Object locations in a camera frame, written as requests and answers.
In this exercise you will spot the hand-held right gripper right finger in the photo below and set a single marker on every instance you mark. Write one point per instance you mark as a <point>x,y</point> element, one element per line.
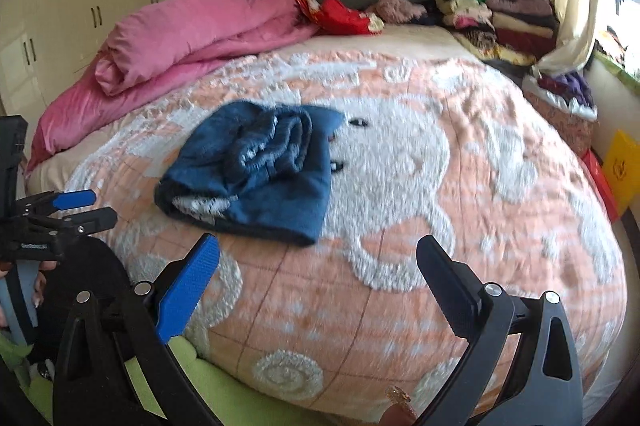
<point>450,286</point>

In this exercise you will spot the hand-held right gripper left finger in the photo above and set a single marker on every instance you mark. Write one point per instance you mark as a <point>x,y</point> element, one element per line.
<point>190,276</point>

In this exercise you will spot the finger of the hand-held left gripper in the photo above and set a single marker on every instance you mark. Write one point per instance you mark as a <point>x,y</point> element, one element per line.
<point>95,220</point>
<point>75,199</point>

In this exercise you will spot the blue pants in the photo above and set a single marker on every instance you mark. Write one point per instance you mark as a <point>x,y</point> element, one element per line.
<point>280,186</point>

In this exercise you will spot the person's left hand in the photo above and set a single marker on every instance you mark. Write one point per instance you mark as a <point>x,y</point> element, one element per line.
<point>44,268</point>

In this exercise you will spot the person's right hand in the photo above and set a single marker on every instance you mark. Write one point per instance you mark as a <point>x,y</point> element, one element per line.
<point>397,416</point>

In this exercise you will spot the peach and white fleece blanket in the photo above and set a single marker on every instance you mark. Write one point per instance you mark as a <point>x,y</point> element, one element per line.
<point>400,156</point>

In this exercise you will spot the red bag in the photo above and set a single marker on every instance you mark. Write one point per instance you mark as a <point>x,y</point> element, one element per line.
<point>600,181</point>

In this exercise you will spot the pink duvet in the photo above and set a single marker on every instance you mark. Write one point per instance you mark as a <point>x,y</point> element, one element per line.
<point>175,36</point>

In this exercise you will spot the floral storage box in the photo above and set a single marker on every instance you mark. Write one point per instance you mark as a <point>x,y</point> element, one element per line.
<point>560,126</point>

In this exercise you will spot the purple clothes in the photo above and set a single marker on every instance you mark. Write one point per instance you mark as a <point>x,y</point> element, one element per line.
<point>570,89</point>

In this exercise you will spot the beige bed sheet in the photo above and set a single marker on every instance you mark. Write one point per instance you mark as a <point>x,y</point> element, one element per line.
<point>400,36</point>

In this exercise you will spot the stack of folded clothes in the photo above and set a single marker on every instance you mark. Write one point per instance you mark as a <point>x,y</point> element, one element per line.
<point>505,21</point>

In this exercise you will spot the floral windowsill cloth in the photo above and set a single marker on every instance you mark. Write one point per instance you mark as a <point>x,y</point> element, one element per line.
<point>617,61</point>

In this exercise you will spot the mauve fuzzy garment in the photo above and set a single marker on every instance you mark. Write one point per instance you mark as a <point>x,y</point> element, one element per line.
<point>397,6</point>

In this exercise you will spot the red patterned cloth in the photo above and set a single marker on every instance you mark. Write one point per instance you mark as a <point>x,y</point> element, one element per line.
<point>340,14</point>

